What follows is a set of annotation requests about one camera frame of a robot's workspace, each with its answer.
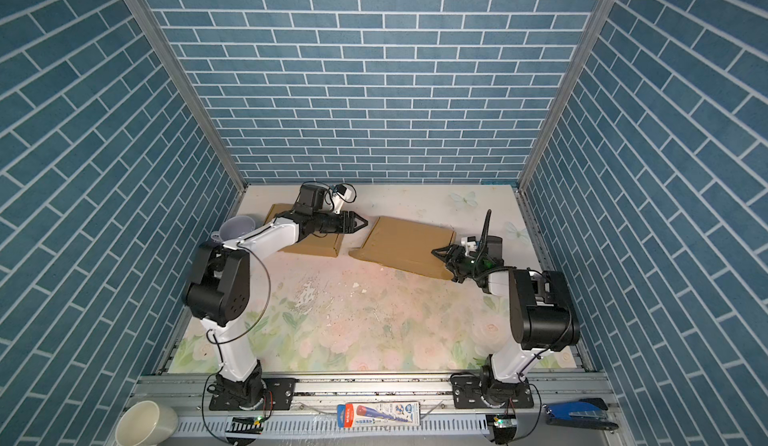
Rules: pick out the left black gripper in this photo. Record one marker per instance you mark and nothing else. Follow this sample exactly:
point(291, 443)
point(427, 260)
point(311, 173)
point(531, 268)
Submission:
point(349, 220)

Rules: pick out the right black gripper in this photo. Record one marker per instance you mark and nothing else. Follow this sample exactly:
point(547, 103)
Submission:
point(458, 254)

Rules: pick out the brown cardboard box stack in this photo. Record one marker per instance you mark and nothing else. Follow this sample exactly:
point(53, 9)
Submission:
point(406, 246)

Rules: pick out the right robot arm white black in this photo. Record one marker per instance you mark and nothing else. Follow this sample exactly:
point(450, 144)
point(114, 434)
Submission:
point(542, 318)

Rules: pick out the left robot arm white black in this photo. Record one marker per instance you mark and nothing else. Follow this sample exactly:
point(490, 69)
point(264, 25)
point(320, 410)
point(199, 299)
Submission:
point(219, 285)

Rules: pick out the lavender mug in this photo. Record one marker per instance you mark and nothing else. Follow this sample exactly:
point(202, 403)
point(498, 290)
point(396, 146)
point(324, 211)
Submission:
point(234, 228)

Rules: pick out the toothpaste package red blue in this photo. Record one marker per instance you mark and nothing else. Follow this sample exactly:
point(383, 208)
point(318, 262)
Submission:
point(378, 414)

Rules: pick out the right controller board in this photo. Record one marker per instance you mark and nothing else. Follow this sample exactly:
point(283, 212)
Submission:
point(502, 427)

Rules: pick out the controller board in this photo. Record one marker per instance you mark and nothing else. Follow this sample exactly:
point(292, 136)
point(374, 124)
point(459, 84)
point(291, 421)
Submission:
point(244, 430)
point(502, 427)

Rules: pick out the blue stapler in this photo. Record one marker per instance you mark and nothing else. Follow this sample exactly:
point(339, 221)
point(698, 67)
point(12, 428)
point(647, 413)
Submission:
point(586, 413)

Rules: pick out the left controller board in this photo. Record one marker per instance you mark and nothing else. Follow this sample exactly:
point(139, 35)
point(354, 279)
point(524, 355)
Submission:
point(244, 430)

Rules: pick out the white bowl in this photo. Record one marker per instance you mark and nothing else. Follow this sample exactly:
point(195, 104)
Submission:
point(146, 423)

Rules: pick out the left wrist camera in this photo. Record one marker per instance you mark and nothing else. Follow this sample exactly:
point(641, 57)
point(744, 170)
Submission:
point(341, 194)

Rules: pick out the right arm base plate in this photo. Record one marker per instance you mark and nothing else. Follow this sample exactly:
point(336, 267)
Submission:
point(471, 391)

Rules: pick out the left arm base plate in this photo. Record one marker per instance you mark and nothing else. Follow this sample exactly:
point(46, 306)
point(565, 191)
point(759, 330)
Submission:
point(276, 395)

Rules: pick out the aluminium rail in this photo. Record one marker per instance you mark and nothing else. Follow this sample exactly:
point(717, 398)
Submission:
point(312, 415)

